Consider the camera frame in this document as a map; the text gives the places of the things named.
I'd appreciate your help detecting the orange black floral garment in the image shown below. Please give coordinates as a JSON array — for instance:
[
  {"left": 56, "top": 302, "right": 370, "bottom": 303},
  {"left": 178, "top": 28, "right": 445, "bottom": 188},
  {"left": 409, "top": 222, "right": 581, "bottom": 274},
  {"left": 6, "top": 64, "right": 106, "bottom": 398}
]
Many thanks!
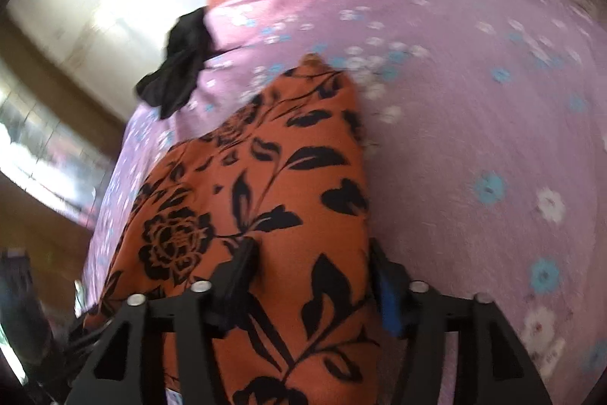
[{"left": 84, "top": 54, "right": 380, "bottom": 404}]

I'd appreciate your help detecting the wooden door with glass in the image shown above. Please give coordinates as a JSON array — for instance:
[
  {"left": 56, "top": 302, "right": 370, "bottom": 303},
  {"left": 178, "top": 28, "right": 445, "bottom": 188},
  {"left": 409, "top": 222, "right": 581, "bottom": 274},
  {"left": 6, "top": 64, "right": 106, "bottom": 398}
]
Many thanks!
[{"left": 1, "top": 12, "right": 123, "bottom": 317}]

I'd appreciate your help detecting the purple floral bedspread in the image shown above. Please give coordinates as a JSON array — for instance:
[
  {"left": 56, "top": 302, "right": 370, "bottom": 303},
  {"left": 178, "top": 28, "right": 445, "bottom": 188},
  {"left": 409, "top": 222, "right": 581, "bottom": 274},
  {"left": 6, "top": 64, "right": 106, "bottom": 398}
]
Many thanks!
[{"left": 88, "top": 0, "right": 606, "bottom": 404}]

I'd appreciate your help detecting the black crumpled garment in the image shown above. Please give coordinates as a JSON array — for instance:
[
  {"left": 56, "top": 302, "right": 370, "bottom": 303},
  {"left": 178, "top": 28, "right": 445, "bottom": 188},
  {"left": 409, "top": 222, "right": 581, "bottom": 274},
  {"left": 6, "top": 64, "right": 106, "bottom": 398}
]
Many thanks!
[{"left": 135, "top": 7, "right": 222, "bottom": 120}]

